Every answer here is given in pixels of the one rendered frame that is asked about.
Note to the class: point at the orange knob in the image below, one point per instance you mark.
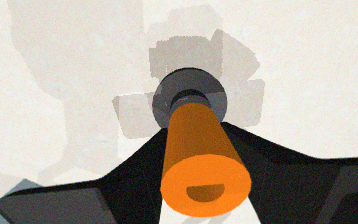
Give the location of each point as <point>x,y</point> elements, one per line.
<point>203,176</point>

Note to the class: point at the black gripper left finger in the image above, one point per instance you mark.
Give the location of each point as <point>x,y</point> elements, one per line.
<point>129,194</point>

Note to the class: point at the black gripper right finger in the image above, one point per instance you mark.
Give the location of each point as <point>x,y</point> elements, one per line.
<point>290,187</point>

